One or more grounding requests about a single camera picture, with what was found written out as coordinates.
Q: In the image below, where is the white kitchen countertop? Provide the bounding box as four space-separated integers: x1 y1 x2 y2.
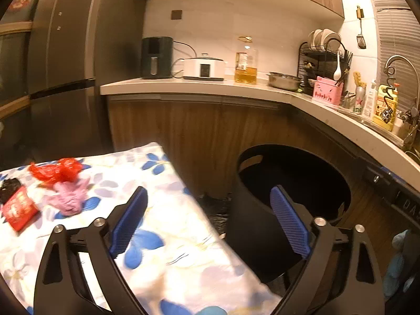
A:
100 78 419 189

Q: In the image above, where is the steel kitchen faucet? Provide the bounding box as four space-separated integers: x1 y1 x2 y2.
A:
383 54 419 151

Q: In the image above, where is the black trash bin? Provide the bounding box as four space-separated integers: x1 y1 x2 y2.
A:
226 144 352 283

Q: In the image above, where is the purple crumpled glove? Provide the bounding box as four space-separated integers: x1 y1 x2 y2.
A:
41 178 90 217

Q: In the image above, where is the yellow detergent bottle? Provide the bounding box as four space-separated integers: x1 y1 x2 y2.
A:
373 85 399 132

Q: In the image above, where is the white dish soap bottle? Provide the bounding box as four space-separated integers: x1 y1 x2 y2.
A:
362 80 377 120

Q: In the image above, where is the floral blue white tablecloth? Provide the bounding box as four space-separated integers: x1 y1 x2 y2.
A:
1 142 280 314

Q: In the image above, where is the red crumpled plastic bag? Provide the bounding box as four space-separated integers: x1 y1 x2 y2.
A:
28 158 83 186

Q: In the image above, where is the beer can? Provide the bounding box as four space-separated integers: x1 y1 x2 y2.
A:
353 83 366 114

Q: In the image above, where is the crumpled black plastic bag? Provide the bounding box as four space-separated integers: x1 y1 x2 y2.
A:
0 178 22 205

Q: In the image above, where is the pink utensil basket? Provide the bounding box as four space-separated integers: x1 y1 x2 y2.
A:
313 76 344 106

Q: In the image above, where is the white ladle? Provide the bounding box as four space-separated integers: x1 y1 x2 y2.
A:
333 51 342 82

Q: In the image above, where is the black dish rack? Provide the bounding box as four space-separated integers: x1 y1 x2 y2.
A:
297 29 353 95

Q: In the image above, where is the steel bowl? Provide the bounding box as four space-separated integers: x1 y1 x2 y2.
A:
268 72 301 92

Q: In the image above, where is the window blind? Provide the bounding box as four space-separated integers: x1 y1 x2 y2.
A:
372 0 419 106

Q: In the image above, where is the hanging spatula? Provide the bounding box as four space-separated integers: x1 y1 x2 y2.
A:
356 6 367 50

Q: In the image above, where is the wooden lower cabinet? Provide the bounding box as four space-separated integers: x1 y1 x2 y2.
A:
106 93 420 270

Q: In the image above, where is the cooking oil bottle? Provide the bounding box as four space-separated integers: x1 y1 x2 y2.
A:
234 36 258 85

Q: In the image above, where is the white slow cooker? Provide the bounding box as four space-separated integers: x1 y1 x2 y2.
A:
182 53 226 81

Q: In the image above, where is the black air fryer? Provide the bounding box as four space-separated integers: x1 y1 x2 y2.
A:
140 36 173 79

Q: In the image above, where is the dark steel refrigerator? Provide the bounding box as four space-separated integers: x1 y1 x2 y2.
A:
27 0 147 162

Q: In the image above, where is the wooden framed glass door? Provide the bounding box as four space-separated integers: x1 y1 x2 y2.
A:
1 0 35 170

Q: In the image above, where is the wall outlet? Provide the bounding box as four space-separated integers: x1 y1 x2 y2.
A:
171 10 183 20

